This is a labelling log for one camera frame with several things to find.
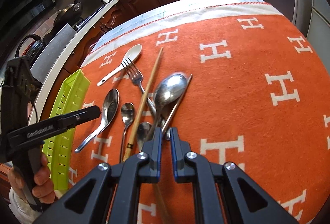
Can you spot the white ceramic spoon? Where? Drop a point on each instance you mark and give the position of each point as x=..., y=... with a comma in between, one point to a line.
x=132, y=52

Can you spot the white kitchen countertop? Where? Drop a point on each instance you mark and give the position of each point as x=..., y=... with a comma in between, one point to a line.
x=63, y=57

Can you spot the grey refrigerator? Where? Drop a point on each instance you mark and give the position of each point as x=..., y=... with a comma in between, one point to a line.
x=319, y=25

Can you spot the pale blue table cover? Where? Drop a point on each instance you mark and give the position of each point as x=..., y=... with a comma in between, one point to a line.
x=180, y=4

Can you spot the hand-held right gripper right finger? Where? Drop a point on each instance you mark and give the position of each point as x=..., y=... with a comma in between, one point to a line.
x=175, y=151

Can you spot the short metal spoon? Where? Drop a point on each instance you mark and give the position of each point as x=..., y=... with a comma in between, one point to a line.
x=144, y=133

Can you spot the thick wooden chopstick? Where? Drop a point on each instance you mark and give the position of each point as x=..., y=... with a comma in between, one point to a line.
x=161, y=200

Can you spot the orange patterned blanket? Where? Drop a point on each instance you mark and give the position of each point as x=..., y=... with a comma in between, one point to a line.
x=245, y=110

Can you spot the large round metal spoon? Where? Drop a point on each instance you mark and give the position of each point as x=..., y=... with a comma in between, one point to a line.
x=170, y=88

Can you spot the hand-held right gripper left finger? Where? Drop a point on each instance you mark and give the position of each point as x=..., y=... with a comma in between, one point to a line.
x=158, y=144

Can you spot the brown wooden chopstick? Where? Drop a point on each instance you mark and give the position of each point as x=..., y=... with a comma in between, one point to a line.
x=136, y=129

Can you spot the small metal spoon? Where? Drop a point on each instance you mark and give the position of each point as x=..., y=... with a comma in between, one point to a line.
x=127, y=111

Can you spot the metal fork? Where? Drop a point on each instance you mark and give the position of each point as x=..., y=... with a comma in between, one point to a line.
x=135, y=77

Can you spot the green plastic utensil tray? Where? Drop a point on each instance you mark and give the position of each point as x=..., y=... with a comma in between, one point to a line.
x=74, y=87

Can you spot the person's left hand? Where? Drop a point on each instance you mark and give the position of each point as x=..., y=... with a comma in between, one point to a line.
x=42, y=180

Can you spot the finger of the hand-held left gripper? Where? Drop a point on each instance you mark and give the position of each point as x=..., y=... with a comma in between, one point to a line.
x=82, y=114

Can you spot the black pressure cooker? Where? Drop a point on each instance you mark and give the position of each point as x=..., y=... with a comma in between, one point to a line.
x=31, y=46

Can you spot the dark wok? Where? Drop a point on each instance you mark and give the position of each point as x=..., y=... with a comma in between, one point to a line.
x=67, y=11

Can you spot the large oval metal spoon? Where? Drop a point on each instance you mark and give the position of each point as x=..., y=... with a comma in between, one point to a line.
x=112, y=105

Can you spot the steel side panel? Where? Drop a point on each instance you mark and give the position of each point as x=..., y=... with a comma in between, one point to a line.
x=54, y=52

